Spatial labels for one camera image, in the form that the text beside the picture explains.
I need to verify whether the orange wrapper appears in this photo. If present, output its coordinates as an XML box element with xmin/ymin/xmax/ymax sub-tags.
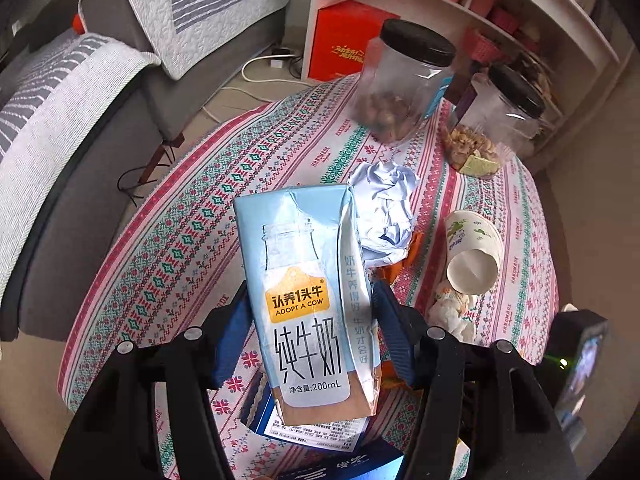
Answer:
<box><xmin>372</xmin><ymin>232</ymin><xmax>423</xmax><ymax>286</ymax></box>

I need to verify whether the white grey striped quilted cover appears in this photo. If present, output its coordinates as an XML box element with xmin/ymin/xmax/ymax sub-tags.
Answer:
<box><xmin>77</xmin><ymin>0</ymin><xmax>290</xmax><ymax>82</ymax></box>
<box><xmin>0</xmin><ymin>32</ymin><xmax>163</xmax><ymax>306</ymax></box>

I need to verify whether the red gift box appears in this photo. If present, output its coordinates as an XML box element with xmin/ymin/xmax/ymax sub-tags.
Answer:
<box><xmin>306</xmin><ymin>0</ymin><xmax>401</xmax><ymax>83</ymax></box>

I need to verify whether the grey sofa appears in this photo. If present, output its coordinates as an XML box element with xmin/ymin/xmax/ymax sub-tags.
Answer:
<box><xmin>0</xmin><ymin>0</ymin><xmax>301</xmax><ymax>343</ymax></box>

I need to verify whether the white power cable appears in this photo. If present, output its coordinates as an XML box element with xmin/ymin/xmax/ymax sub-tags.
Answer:
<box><xmin>202</xmin><ymin>54</ymin><xmax>302</xmax><ymax>117</ymax></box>

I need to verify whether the light blue milk carton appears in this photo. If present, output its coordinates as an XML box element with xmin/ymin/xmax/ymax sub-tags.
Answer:
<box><xmin>234</xmin><ymin>183</ymin><xmax>383</xmax><ymax>427</ymax></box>

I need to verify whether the clear jar with brown nuts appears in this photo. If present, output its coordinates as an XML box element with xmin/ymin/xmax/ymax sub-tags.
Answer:
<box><xmin>352</xmin><ymin>19</ymin><xmax>458</xmax><ymax>143</ymax></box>

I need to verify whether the crumpled pale blue paper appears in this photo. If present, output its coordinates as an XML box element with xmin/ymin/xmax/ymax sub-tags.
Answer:
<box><xmin>347</xmin><ymin>160</ymin><xmax>418</xmax><ymax>267</ymax></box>

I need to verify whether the black cable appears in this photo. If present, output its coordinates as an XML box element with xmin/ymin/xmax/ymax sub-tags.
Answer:
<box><xmin>117</xmin><ymin>160</ymin><xmax>175</xmax><ymax>207</ymax></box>

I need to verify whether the blue printed cardboard box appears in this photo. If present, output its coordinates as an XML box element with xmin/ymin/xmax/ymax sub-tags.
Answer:
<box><xmin>240</xmin><ymin>375</ymin><xmax>406</xmax><ymax>480</ymax></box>

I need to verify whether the crumpled white tissue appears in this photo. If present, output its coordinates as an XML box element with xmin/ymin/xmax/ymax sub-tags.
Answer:
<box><xmin>427</xmin><ymin>287</ymin><xmax>478</xmax><ymax>345</ymax></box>

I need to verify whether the patterned pink green tablecloth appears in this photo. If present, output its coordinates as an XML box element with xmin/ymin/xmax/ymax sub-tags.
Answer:
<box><xmin>57</xmin><ymin>72</ymin><xmax>561</xmax><ymax>480</ymax></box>

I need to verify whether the pink woven basket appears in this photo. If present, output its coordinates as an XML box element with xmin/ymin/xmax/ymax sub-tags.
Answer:
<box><xmin>462</xmin><ymin>27</ymin><xmax>502</xmax><ymax>62</ymax></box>

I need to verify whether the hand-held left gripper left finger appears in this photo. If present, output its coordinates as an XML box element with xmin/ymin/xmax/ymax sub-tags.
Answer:
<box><xmin>50</xmin><ymin>280</ymin><xmax>267</xmax><ymax>480</ymax></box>

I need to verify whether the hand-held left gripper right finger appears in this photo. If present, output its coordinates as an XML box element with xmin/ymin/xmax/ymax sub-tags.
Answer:
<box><xmin>371</xmin><ymin>279</ymin><xmax>582</xmax><ymax>480</ymax></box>

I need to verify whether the white printed paper cup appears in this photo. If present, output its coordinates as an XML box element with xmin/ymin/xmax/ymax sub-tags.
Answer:
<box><xmin>444</xmin><ymin>210</ymin><xmax>501</xmax><ymax>295</ymax></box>

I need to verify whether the clear jar with pale nuts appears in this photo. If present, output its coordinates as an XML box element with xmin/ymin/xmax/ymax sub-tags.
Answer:
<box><xmin>440</xmin><ymin>62</ymin><xmax>547</xmax><ymax>178</ymax></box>

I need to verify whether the white bookshelf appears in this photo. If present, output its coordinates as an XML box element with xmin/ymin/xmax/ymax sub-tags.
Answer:
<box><xmin>300</xmin><ymin>0</ymin><xmax>621</xmax><ymax>176</ymax></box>

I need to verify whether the white power strip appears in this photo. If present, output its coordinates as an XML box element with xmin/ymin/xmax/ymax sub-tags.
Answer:
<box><xmin>270</xmin><ymin>46</ymin><xmax>302</xmax><ymax>69</ymax></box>

